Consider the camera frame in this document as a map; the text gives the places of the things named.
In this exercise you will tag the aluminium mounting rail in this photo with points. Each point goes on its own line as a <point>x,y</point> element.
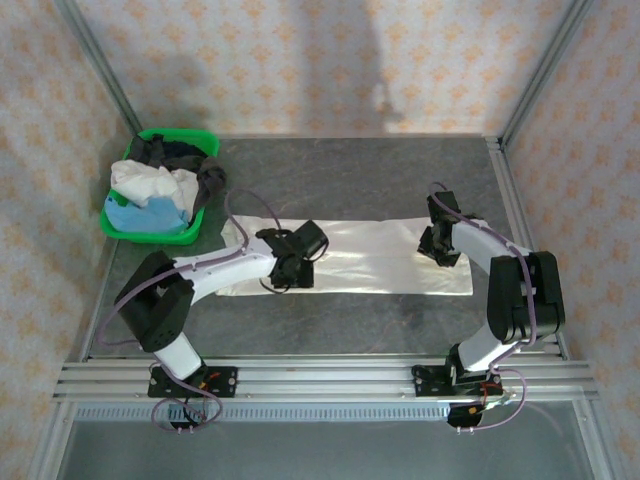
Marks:
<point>325,380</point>

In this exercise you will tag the aluminium side rail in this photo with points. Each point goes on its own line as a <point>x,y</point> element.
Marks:
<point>514,200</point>

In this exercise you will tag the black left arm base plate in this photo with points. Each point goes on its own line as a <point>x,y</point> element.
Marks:
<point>225,382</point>

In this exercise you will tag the dark grey t-shirt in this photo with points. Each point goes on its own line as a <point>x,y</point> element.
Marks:
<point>212,175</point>

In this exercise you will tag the aluminium frame leg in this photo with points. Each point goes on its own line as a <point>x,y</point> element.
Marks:
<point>592,445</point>
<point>52,445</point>

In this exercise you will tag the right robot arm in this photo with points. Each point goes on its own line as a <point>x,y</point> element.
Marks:
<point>520,295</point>

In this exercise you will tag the white t-shirt with black print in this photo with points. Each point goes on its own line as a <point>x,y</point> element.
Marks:
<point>375,250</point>

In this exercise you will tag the aluminium frame post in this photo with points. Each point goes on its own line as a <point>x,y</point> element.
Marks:
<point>545,70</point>
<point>102,65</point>

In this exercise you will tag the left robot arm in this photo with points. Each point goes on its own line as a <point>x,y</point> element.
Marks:
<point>220,267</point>

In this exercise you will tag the green plastic basket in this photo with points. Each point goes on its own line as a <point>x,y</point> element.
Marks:
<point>145,237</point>

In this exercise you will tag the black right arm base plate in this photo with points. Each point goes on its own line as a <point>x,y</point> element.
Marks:
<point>430,382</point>

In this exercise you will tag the plain white t-shirt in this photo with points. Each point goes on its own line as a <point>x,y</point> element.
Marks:
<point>145,182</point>

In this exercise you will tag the light blue t-shirt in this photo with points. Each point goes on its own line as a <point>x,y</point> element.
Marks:
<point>145,217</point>

